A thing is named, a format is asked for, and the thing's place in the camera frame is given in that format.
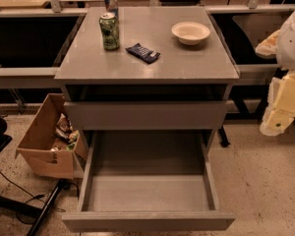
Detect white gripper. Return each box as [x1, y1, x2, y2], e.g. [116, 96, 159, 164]
[255, 11, 295, 136]

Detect blue rxbar wrapper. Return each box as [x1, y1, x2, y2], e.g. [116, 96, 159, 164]
[126, 43, 160, 64]

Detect grey drawer cabinet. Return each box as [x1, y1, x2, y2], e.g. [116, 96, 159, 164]
[56, 7, 239, 145]

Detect open grey middle drawer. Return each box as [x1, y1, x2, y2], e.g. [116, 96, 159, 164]
[62, 131, 235, 232]

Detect closed grey top drawer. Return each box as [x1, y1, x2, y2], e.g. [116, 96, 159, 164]
[64, 101, 226, 130]

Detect white bowl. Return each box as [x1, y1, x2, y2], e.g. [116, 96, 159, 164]
[171, 22, 210, 46]

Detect green soda can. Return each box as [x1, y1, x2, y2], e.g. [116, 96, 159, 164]
[99, 12, 120, 50]

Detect blue and silver can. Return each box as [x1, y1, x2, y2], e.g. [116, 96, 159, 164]
[104, 0, 118, 16]

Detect snack wrappers in box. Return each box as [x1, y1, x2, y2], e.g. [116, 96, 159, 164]
[51, 114, 79, 151]

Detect cardboard box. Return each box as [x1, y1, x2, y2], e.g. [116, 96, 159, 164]
[16, 93, 88, 179]

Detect black stand base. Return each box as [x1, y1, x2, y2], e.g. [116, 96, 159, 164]
[0, 113, 70, 236]

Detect black floor cable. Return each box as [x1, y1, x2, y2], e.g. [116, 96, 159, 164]
[0, 162, 81, 225]

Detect grey metal frame rail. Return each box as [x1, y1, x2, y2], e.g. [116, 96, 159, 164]
[0, 5, 295, 89]

